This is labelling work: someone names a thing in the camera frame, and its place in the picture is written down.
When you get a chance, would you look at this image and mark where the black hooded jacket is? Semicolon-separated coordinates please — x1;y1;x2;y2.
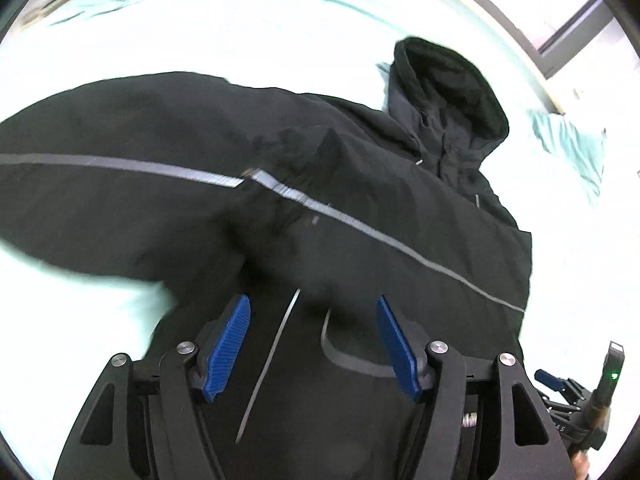
1;37;532;479

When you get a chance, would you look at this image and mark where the mint green duvet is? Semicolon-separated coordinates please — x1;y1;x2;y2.
1;0;639;474

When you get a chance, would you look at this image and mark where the person's right hand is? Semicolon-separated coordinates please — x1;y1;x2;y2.
570;451;590;480

